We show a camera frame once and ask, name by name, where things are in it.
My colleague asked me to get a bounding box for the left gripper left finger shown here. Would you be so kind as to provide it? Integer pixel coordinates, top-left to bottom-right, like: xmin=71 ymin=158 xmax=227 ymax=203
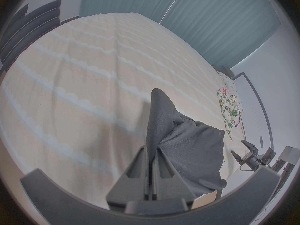
xmin=106 ymin=147 xmax=149 ymax=208

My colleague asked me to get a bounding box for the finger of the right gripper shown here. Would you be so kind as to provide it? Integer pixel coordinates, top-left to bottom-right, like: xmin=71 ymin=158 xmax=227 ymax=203
xmin=241 ymin=140 xmax=258 ymax=155
xmin=231 ymin=150 xmax=245 ymax=166

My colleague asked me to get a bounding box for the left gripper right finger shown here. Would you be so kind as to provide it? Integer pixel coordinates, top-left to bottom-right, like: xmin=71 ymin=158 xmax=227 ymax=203
xmin=153 ymin=148 xmax=195 ymax=206

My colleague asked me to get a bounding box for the black shirt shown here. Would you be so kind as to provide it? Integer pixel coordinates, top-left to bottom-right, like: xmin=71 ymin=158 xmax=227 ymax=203
xmin=146 ymin=88 xmax=228 ymax=194

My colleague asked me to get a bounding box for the bed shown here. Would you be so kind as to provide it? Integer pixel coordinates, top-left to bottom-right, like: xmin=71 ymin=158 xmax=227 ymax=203
xmin=0 ymin=13 xmax=273 ymax=208

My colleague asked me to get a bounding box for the white printed pyjama top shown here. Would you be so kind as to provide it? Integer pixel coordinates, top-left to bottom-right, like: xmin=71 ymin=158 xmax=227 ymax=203
xmin=217 ymin=88 xmax=242 ymax=141

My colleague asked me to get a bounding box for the white printed pillow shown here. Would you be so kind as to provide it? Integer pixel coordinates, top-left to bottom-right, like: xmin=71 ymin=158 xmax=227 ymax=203
xmin=218 ymin=72 xmax=244 ymax=113

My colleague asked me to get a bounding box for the grey bedside table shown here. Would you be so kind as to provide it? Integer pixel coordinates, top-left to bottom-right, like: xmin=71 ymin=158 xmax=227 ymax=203
xmin=212 ymin=65 xmax=233 ymax=79

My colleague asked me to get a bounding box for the blue-green curtain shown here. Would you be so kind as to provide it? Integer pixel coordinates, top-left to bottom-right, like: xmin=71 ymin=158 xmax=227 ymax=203
xmin=80 ymin=0 xmax=188 ymax=24
xmin=159 ymin=0 xmax=282 ymax=66

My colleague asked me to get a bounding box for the dark grey chest of drawers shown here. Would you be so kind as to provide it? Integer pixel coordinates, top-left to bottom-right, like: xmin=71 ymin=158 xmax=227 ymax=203
xmin=0 ymin=0 xmax=61 ymax=70

